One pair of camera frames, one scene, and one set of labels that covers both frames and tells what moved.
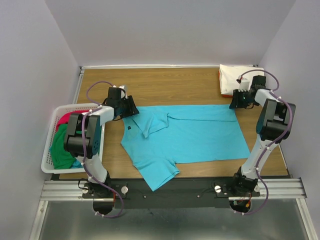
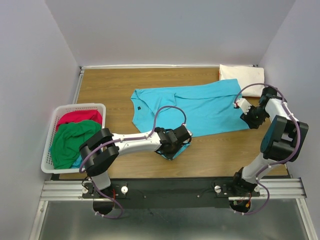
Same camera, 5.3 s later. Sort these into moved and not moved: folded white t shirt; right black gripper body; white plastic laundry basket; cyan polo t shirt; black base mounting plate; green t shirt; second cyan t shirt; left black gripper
Moved: cyan polo t shirt; right black gripper body; left black gripper
Not moved: black base mounting plate; folded white t shirt; white plastic laundry basket; green t shirt; second cyan t shirt
